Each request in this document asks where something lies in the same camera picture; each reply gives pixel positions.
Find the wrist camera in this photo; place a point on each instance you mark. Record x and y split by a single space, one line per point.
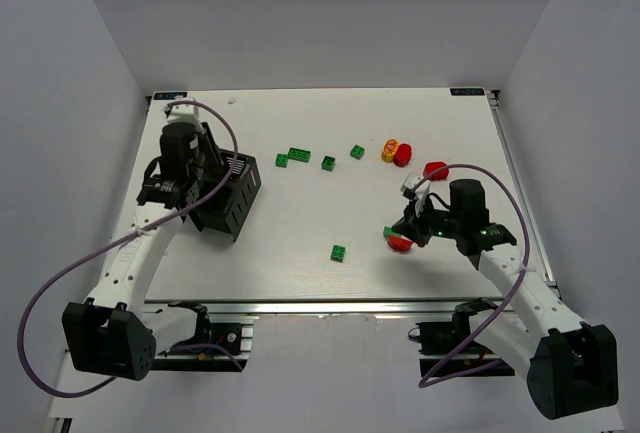
415 189
183 113

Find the black slotted container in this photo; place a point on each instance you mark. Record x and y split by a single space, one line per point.
227 211

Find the right corner label sticker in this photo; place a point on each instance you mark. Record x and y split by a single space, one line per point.
463 92

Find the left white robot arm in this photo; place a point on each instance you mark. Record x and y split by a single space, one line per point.
108 333

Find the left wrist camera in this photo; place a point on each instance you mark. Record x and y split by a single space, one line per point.
183 113

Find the yellow flower lego piece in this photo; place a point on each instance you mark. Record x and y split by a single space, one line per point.
389 150

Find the green long lego brick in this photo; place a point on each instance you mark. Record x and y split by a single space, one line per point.
300 155

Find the red curved lego brick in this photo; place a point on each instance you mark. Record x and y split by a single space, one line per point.
399 244

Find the green slope lego brick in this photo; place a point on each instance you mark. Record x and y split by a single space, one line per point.
387 231

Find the left corner label sticker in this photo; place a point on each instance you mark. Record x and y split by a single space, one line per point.
169 96

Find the red round lego piece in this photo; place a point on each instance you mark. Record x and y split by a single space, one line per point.
403 155

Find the green lego brick upper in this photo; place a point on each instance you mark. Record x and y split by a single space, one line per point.
357 152

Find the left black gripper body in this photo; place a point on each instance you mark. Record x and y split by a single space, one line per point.
201 151

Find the green lego brick lower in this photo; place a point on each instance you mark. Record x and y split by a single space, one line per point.
338 253

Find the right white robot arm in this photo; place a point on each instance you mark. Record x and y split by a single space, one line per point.
569 366

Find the red arched lego brick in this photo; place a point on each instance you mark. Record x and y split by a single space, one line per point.
436 171

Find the corner label sticker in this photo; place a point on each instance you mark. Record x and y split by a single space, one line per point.
463 92
169 96

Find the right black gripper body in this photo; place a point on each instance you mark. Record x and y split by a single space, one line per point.
414 226

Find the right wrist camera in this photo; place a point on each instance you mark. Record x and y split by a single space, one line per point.
415 189

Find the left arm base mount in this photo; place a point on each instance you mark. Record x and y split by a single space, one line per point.
210 338

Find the green square lego brick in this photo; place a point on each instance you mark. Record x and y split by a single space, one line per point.
281 160

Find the dark green lego brick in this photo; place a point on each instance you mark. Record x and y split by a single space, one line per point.
328 163

